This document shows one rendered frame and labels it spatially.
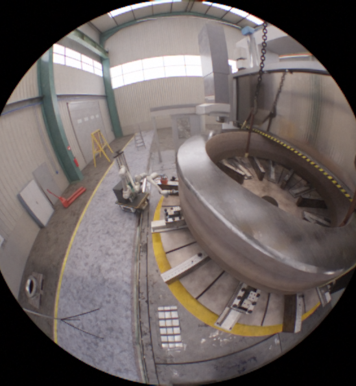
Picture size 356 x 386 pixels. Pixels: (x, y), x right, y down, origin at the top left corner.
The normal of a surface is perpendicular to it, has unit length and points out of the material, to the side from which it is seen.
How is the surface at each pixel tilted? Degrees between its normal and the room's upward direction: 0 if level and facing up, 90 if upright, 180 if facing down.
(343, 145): 90
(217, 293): 0
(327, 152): 90
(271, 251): 45
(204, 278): 0
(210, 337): 0
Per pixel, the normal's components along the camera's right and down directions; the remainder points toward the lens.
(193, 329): -0.09, -0.76
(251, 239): -0.60, -0.20
